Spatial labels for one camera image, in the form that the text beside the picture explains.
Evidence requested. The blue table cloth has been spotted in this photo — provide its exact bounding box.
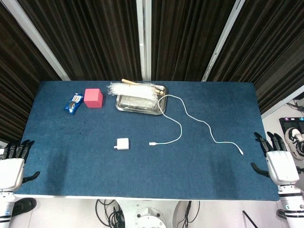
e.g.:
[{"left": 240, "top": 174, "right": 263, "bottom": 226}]
[{"left": 10, "top": 80, "right": 280, "bottom": 201}]

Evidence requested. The clear plastic straw bundle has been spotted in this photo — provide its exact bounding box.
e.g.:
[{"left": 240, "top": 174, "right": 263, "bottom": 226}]
[{"left": 106, "top": 81, "right": 160, "bottom": 105}]

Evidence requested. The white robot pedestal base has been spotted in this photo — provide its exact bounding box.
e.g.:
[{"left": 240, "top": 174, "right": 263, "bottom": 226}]
[{"left": 114, "top": 198, "right": 183, "bottom": 228}]

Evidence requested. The pink foam cube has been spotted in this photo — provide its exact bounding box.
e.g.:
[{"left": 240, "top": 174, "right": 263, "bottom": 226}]
[{"left": 83, "top": 88, "right": 105, "bottom": 109}]

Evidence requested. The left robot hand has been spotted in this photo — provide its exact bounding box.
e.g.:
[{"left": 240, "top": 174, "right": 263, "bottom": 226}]
[{"left": 0, "top": 139, "right": 40, "bottom": 192}]

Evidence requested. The black and white sneaker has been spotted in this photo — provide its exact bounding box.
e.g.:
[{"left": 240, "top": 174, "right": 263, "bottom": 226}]
[{"left": 285, "top": 127, "right": 304, "bottom": 161}]

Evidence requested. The black shoe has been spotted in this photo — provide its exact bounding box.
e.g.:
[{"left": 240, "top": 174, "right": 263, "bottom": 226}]
[{"left": 11, "top": 198, "right": 38, "bottom": 217}]

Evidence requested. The blue cookie packet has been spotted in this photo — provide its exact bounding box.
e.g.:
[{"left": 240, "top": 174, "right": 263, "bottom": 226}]
[{"left": 63, "top": 92, "right": 84, "bottom": 116}]

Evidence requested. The white frame post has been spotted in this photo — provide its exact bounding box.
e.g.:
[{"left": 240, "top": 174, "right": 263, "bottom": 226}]
[
  {"left": 136, "top": 0, "right": 152, "bottom": 81},
  {"left": 201, "top": 0, "right": 249, "bottom": 82},
  {"left": 260, "top": 91, "right": 304, "bottom": 119},
  {"left": 1, "top": 0, "right": 71, "bottom": 81}
]

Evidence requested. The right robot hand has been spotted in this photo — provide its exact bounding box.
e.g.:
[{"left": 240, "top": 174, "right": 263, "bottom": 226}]
[{"left": 250, "top": 132, "right": 300, "bottom": 186}]

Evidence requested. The metal tray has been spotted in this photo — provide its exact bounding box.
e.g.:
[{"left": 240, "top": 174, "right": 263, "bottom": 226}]
[{"left": 115, "top": 83, "right": 169, "bottom": 116}]

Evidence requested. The dark pleated curtain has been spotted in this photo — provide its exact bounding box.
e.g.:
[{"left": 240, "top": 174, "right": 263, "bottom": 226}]
[
  {"left": 206, "top": 0, "right": 304, "bottom": 115},
  {"left": 151, "top": 0, "right": 236, "bottom": 82},
  {"left": 0, "top": 0, "right": 63, "bottom": 143},
  {"left": 18, "top": 0, "right": 143, "bottom": 81}
]

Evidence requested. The white usb cable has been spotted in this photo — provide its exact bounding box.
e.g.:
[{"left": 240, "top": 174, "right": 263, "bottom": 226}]
[{"left": 149, "top": 95, "right": 245, "bottom": 157}]

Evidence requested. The wooden stick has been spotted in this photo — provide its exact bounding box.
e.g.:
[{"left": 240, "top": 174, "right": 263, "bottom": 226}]
[{"left": 121, "top": 78, "right": 166, "bottom": 95}]

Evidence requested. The white charger block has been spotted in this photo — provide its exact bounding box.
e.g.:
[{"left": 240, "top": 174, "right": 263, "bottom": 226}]
[{"left": 113, "top": 137, "right": 130, "bottom": 151}]

